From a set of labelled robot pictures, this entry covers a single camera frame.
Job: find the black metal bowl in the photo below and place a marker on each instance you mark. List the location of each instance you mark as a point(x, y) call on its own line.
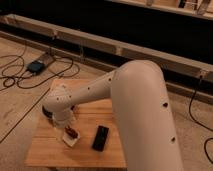
point(46, 113)

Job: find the white sponge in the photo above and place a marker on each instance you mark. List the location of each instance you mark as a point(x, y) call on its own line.
point(70, 141)

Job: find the wooden table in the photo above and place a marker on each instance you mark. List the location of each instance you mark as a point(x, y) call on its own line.
point(47, 151)

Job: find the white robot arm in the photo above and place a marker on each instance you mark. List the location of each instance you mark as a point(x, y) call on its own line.
point(142, 111)

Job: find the blue power adapter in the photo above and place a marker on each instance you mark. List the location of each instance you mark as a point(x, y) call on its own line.
point(35, 67)

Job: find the black rectangular remote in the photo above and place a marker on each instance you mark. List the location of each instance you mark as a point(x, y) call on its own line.
point(100, 138)

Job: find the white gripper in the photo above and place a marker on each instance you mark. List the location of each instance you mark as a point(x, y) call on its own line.
point(61, 119)

